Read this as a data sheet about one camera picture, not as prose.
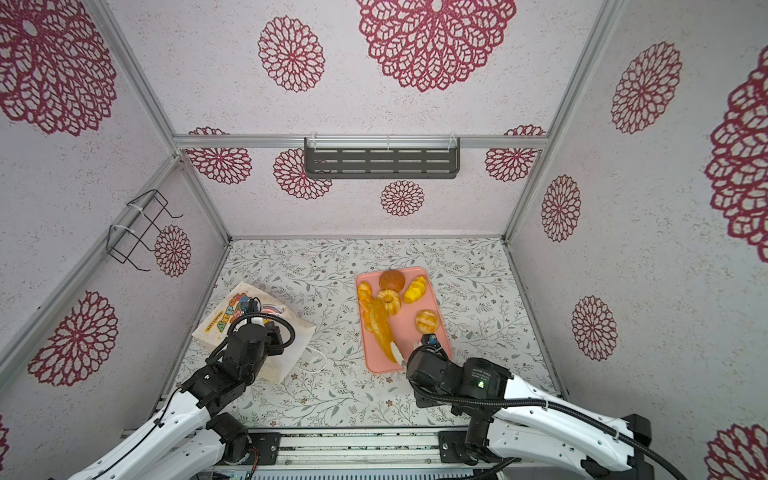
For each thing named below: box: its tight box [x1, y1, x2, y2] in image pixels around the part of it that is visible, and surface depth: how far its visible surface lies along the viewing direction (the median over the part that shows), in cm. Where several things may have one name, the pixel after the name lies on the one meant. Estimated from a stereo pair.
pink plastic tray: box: [357, 267, 452, 374], surface depth 97 cm
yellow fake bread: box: [415, 309, 439, 335], surface depth 94 cm
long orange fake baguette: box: [365, 297, 397, 363], surface depth 91 cm
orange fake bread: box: [358, 281, 374, 331], surface depth 102 cm
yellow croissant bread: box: [403, 276, 427, 304], surface depth 104 cm
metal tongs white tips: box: [390, 341, 407, 368], surface depth 81 cm
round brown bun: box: [379, 269, 405, 293], surface depth 105 cm
